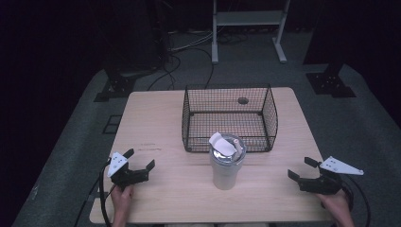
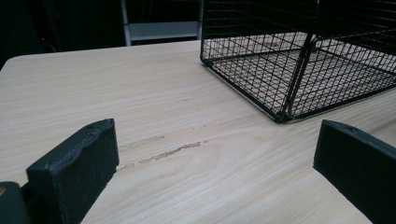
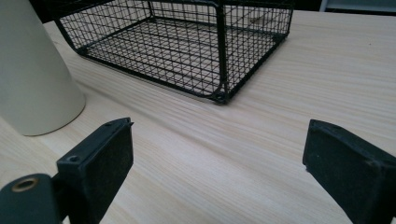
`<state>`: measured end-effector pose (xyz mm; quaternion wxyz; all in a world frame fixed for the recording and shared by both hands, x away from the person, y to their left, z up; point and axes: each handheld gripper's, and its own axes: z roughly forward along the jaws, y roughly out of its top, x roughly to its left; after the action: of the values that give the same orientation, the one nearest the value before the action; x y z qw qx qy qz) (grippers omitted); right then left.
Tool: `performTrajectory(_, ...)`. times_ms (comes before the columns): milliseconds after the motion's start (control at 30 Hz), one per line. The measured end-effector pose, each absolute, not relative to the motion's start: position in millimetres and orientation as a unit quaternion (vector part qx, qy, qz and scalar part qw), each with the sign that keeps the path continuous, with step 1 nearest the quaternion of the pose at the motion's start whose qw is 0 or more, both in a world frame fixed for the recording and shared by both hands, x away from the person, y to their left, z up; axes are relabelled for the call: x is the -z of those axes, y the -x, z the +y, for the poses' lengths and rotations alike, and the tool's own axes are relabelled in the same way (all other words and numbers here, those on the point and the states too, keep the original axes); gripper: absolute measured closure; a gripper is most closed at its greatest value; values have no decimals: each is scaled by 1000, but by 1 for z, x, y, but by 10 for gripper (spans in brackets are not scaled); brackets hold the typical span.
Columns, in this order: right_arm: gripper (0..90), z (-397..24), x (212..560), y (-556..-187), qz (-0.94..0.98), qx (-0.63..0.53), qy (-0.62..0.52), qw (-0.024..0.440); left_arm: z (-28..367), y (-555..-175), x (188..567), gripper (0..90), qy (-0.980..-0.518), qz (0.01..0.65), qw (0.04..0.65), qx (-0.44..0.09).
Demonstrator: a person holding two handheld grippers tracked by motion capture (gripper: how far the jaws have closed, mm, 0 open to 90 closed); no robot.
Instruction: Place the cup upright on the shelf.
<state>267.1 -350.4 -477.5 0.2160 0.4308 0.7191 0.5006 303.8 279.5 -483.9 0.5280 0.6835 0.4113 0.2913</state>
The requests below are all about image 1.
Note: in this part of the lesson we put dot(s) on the person's right hand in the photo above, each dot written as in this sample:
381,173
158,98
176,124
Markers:
334,205

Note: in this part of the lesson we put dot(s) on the black stand base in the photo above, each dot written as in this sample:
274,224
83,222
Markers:
116,88
331,83

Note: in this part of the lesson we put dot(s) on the white tumbler with lid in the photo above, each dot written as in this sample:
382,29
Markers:
227,164

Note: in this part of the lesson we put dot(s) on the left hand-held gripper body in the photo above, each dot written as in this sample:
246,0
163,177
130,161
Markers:
126,175

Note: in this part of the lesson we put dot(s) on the round table grommet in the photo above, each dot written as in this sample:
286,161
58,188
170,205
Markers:
243,101

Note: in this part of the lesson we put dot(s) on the person's left hand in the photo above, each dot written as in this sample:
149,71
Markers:
121,198

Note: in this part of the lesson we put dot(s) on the white metal desk frame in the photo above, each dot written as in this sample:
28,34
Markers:
249,19

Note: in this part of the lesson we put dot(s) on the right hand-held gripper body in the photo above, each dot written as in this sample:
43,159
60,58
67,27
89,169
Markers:
327,179

